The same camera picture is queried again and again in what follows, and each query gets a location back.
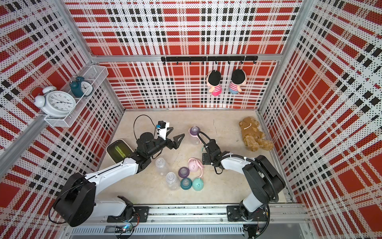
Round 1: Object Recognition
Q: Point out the clear baby bottle top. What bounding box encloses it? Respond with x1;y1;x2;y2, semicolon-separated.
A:
190;134;201;145

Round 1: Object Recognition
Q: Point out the clear baby bottle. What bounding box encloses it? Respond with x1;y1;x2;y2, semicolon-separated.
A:
155;158;170;176
190;134;201;145
166;172;180;190

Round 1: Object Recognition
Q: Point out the clear baby bottle bottom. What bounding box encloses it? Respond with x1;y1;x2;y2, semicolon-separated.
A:
166;172;180;190

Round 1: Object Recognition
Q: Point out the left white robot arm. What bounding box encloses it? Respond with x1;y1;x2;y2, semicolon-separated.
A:
52;127;185;227

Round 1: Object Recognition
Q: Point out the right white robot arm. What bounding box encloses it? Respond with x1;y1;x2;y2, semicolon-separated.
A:
197;131;286;221

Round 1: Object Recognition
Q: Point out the clear baby bottle middle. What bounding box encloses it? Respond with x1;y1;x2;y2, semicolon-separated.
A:
155;158;170;176

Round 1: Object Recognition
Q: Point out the pink pig cap left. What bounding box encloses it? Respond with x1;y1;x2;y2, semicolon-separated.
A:
188;158;200;172

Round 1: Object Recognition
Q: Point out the mint green bottle cap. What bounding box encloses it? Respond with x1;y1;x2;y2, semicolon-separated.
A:
192;178;204;191

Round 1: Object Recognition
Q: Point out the brown teddy bear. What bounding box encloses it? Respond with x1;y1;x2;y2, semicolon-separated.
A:
239;117;274;151

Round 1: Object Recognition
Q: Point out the white green sterilizer box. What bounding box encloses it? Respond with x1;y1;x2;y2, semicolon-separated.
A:
106;139;133;163

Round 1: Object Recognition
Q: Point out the doll with pink pants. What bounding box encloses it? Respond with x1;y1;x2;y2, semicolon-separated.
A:
207;70;222;97

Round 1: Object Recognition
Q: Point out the doll with blue pants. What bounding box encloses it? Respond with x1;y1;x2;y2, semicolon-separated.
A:
229;69;247;95

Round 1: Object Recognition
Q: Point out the green circuit board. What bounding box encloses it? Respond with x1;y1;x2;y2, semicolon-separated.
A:
104;225;134;235

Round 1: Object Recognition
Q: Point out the teal alarm clock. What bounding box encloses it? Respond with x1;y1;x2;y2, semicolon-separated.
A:
69;76;94;98

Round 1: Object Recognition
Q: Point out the large white alarm clock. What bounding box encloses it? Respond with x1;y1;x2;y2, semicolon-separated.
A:
34;86;76;118

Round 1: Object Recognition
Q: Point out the pink handle ring upper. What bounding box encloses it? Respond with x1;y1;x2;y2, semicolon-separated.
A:
188;157;206;179

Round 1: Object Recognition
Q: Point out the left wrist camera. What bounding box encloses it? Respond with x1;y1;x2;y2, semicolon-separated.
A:
156;120;170;140

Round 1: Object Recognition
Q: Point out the white wire shelf basket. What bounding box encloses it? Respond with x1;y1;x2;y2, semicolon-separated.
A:
44;65;108;127

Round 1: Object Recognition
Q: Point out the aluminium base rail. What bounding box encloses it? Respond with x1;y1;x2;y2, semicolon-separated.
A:
60;203;314;239

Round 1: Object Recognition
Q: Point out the black hook rail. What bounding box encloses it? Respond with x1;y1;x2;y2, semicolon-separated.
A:
161;56;259;64

